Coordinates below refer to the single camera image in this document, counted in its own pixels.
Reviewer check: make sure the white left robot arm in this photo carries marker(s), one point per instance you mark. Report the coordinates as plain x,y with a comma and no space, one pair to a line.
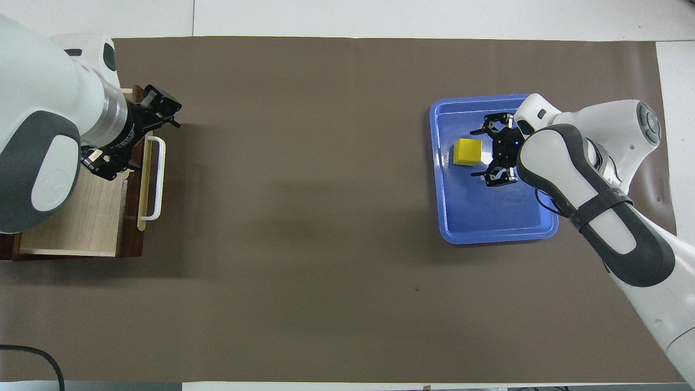
43,108

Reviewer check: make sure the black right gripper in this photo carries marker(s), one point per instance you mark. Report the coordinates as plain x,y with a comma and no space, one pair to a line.
507,146

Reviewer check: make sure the yellow cube block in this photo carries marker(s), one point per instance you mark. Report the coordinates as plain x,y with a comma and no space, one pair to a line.
468,152

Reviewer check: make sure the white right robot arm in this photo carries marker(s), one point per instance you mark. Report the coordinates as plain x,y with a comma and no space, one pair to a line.
597,244

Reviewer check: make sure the wooden drawer with dark panel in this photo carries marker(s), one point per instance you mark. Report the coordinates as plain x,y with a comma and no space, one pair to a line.
81,222

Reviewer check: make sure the blue plastic tray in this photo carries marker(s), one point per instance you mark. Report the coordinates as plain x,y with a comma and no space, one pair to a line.
488,217

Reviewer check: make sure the brown table mat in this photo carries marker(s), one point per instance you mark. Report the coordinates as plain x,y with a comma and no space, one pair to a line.
326,217

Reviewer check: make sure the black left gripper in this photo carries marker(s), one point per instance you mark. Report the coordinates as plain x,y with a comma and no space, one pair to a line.
130,127

